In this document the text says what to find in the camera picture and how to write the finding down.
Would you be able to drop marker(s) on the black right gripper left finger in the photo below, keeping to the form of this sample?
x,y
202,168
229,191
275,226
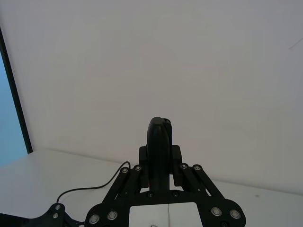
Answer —
x,y
123,189

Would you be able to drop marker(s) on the black bolted linkage piece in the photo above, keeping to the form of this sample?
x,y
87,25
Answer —
x,y
53,216

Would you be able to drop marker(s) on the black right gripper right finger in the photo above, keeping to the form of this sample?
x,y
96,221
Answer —
x,y
203,189

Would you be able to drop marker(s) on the dark frame strip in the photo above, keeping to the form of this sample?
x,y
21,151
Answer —
x,y
16,99

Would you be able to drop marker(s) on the pale blue panel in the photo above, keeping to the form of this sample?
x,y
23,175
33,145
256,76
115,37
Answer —
x,y
9,113

